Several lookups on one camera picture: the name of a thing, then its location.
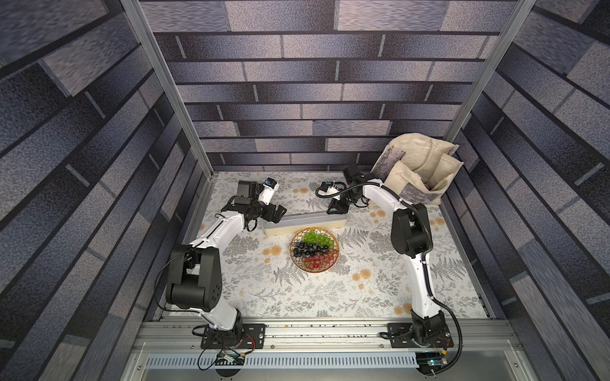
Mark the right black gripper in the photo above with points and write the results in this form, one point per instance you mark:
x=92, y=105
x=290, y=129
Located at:
x=341, y=202

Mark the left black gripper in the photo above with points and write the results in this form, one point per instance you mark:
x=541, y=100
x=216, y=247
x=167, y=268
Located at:
x=269, y=216

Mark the grey plastic wrap dispenser box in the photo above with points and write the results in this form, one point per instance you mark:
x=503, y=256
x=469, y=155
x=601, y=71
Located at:
x=292, y=224

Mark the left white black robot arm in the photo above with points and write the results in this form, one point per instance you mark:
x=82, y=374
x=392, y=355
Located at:
x=195, y=275

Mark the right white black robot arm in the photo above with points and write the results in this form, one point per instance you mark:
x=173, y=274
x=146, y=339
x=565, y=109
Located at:
x=410, y=236

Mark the woven plate of grapes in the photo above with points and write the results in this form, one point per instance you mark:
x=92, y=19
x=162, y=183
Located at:
x=314, y=250

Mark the beige canvas tote bag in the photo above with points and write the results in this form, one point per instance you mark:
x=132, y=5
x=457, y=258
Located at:
x=420, y=169

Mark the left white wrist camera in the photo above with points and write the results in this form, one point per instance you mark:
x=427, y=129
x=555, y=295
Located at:
x=268, y=189

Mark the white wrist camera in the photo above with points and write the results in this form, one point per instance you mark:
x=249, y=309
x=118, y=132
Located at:
x=330, y=190
x=268, y=189

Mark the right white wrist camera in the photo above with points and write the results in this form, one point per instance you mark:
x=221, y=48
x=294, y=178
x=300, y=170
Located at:
x=330, y=190

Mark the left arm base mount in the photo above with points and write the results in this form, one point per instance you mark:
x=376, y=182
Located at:
x=250, y=337

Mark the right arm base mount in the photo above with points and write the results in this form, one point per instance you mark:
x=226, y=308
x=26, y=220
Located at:
x=403, y=335

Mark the aluminium front rail frame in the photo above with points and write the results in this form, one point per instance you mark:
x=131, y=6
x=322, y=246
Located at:
x=322, y=349

